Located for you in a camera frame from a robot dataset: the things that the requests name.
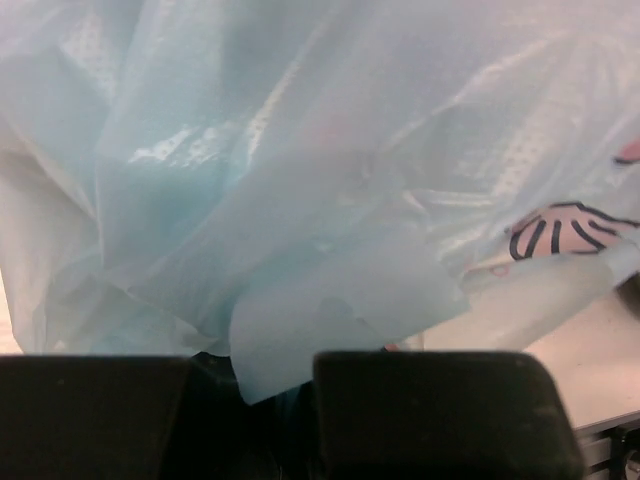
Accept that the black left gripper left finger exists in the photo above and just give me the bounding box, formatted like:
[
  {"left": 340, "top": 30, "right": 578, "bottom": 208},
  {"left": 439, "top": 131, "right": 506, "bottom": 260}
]
[{"left": 1, "top": 356, "right": 193, "bottom": 479}]

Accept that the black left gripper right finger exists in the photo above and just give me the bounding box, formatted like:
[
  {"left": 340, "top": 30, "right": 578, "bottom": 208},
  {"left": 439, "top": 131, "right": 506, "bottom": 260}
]
[{"left": 313, "top": 352, "right": 583, "bottom": 479}]

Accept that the light blue plastic bag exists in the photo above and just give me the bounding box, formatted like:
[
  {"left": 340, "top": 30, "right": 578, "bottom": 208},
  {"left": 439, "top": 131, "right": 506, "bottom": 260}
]
[{"left": 1, "top": 1, "right": 639, "bottom": 403}]

